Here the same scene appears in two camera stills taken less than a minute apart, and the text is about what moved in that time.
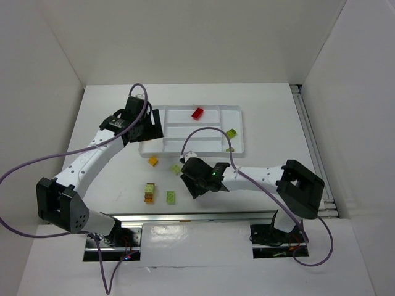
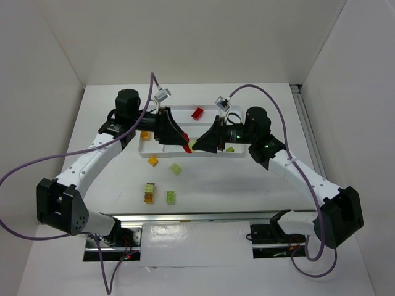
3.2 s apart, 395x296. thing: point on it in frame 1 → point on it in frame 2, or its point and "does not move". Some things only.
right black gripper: [188, 180] → [220, 133]
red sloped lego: [197, 113] does not move
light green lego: [170, 197] does not move
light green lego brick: [176, 168] does not move
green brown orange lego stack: [149, 192] does not move
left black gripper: [153, 125] → [162, 125]
